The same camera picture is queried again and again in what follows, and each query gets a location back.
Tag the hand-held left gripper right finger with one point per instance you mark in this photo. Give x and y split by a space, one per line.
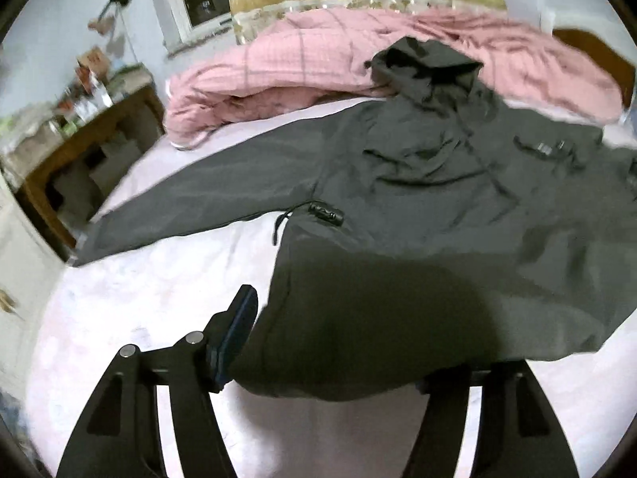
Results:
443 423

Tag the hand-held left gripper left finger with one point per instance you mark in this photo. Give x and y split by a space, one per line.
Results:
239 328

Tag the dark grey hooded jacket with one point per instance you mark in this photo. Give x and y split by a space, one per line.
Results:
423 184

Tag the bed with light pink sheet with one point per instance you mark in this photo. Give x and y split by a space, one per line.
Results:
149 298

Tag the white cabinet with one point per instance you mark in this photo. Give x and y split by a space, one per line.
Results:
25 269

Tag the wooden desk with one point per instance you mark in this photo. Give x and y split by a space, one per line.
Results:
114 114

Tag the pink checked quilt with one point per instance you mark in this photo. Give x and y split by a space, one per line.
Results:
298 59

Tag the pile of desk clutter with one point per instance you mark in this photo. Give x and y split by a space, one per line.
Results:
84 99

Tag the wooden headboard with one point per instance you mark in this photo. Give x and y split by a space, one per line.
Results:
597 55

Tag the wall mounted lamp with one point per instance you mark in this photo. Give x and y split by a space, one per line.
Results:
112 10

